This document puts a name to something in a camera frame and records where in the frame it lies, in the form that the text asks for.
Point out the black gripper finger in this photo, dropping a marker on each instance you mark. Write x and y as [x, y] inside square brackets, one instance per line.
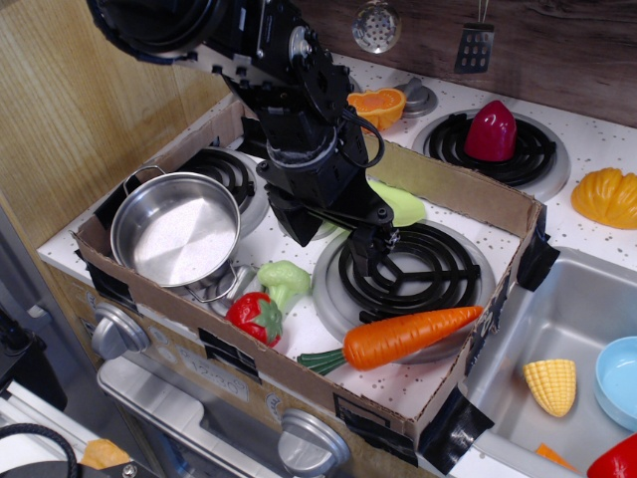
[360, 245]
[385, 238]

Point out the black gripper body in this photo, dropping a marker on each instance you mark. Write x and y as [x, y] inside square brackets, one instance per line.
[300, 178]

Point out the orange plastic carrot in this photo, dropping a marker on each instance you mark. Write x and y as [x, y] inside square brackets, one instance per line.
[372, 345]

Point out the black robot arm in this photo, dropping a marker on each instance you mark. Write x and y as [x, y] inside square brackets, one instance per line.
[271, 59]

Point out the light green plate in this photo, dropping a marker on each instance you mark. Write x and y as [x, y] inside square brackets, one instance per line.
[401, 205]

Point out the front right black burner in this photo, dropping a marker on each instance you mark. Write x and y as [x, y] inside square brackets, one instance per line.
[433, 267]

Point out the black burner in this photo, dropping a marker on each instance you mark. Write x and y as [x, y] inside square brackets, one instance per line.
[433, 267]
[540, 166]
[237, 172]

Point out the green plastic broccoli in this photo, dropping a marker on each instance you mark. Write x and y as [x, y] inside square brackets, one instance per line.
[283, 281]

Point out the front left black burner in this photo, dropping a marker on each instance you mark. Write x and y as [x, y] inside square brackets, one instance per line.
[237, 172]

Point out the orange plastic half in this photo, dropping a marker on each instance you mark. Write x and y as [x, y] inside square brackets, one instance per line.
[382, 108]

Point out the back silver stovetop knob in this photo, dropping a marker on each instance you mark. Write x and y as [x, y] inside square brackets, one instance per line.
[420, 100]

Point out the red plastic strawberry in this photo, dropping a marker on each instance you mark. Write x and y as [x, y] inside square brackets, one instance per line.
[258, 316]

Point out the dark red plastic pepper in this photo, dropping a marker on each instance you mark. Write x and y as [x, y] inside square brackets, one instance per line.
[492, 134]

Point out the stainless steel pot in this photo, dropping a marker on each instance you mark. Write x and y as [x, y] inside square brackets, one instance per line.
[180, 230]

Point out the hanging metal strainer spoon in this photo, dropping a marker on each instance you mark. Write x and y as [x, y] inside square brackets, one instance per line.
[376, 27]

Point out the back right black burner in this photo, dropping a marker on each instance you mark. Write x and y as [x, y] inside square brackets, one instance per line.
[540, 166]

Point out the hanging slotted spatula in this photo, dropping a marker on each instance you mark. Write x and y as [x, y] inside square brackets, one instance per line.
[476, 44]

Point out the silver stove knob right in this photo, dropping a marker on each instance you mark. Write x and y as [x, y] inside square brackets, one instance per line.
[308, 447]

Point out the silver stove knob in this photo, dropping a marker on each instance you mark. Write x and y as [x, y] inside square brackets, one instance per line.
[117, 333]
[308, 447]

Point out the silver sink basin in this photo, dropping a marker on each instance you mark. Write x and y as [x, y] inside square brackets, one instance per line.
[583, 304]

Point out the yellow plastic corn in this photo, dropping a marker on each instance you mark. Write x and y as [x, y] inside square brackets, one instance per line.
[553, 384]

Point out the yellow plastic squash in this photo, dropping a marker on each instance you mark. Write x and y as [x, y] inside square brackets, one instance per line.
[607, 196]

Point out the silver stove knob left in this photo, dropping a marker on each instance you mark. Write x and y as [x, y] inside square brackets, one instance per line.
[117, 333]

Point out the small orange plastic piece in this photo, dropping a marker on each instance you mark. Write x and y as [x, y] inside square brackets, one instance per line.
[545, 451]

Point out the light blue bowl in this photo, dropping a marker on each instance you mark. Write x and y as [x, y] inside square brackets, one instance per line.
[615, 381]

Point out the orange piece on floor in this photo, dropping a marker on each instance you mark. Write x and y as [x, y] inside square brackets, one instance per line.
[102, 454]

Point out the silver oven door handle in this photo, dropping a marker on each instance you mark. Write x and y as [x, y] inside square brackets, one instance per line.
[194, 434]

